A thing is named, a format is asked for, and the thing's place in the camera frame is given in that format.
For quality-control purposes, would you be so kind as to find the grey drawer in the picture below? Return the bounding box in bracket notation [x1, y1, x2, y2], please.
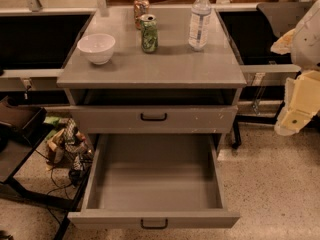
[70, 106, 237, 134]
[68, 134, 240, 230]

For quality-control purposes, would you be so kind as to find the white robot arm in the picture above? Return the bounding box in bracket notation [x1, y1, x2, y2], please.
[271, 1, 320, 136]

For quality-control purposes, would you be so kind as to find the grey drawer cabinet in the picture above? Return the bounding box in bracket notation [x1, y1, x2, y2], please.
[58, 6, 246, 148]

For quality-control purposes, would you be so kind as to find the grey top drawer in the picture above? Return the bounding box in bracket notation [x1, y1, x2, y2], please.
[70, 106, 237, 134]

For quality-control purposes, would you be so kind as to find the black side table right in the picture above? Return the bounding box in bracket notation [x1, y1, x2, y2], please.
[231, 1, 320, 150]

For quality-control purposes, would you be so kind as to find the black side table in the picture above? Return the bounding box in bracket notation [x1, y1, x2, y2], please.
[231, 1, 320, 150]
[0, 96, 90, 240]

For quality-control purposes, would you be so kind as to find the clear plastic water bottle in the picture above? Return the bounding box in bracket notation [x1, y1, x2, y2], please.
[188, 0, 211, 51]

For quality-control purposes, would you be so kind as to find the green soda can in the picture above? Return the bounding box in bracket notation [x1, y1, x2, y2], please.
[140, 14, 158, 53]

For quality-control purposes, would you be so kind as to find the orange soda can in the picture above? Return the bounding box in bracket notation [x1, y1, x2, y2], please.
[134, 0, 150, 29]

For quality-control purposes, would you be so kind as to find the white ceramic bowl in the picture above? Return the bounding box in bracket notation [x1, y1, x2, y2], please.
[77, 34, 116, 65]

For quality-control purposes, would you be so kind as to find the black side table left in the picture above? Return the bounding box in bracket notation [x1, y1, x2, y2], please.
[0, 96, 90, 240]

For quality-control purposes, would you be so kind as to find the clutter pile with cables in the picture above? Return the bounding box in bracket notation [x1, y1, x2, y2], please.
[45, 116, 94, 186]

